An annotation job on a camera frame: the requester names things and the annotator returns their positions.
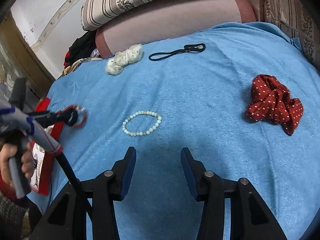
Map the small white bead bracelet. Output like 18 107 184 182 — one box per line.
121 110 163 137

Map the red polka dot scrunchie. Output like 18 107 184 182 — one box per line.
245 74 304 136

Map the red jewelry box tray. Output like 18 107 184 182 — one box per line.
30 98 64 196

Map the person's left hand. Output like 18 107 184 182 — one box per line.
1 142 34 191

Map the wooden glass door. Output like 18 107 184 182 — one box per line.
1 12 55 110

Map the tan striped cloth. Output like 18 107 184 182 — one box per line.
59 57 102 78

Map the blue towel blanket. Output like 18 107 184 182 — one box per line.
48 22 319 239

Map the black clothes pile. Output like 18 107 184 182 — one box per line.
63 30 97 68

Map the cream white scrunchie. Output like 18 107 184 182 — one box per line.
105 44 144 75

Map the thin black elastic band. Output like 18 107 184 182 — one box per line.
148 43 206 61

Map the pink folded blanket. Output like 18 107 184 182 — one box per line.
95 0 256 59

